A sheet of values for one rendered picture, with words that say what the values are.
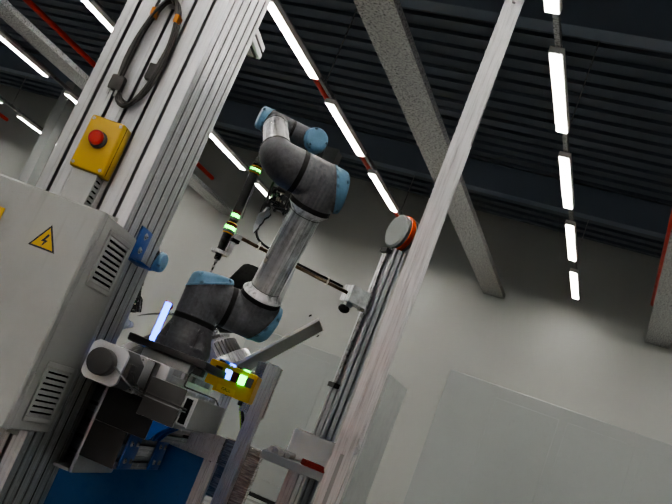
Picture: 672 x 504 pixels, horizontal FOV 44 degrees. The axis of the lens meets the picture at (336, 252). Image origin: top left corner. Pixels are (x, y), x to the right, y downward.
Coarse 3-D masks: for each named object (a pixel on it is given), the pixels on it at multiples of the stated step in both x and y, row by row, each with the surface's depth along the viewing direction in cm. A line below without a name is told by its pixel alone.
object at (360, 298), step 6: (348, 288) 337; (354, 288) 335; (360, 288) 336; (342, 294) 339; (348, 294) 335; (354, 294) 335; (360, 294) 336; (366, 294) 338; (342, 300) 338; (348, 300) 333; (354, 300) 335; (360, 300) 336; (366, 300) 338; (354, 306) 341; (360, 306) 336; (366, 306) 339
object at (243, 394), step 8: (216, 360) 258; (224, 368) 257; (232, 368) 257; (208, 376) 257; (216, 376) 257; (248, 376) 257; (256, 376) 257; (216, 384) 256; (224, 384) 256; (232, 384) 256; (256, 384) 258; (224, 392) 256; (232, 392) 255; (240, 392) 255; (248, 392) 255; (256, 392) 264; (240, 400) 255; (248, 400) 255
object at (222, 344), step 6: (216, 336) 304; (222, 336) 305; (228, 336) 309; (216, 342) 302; (222, 342) 302; (228, 342) 304; (234, 342) 307; (210, 348) 300; (216, 348) 300; (222, 348) 300; (228, 348) 302; (234, 348) 305; (240, 348) 309; (210, 354) 298; (216, 354) 299; (222, 354) 300; (210, 360) 298
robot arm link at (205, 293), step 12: (192, 276) 221; (204, 276) 219; (216, 276) 219; (192, 288) 219; (204, 288) 218; (216, 288) 219; (228, 288) 222; (180, 300) 220; (192, 300) 218; (204, 300) 218; (216, 300) 219; (228, 300) 220; (192, 312) 217; (204, 312) 217; (216, 312) 219; (228, 312) 220; (216, 324) 222
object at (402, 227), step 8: (400, 216) 351; (408, 216) 350; (392, 224) 353; (400, 224) 348; (408, 224) 344; (416, 224) 348; (392, 232) 350; (400, 232) 345; (408, 232) 343; (392, 240) 348; (400, 240) 344; (408, 240) 344; (400, 248) 346; (408, 248) 347
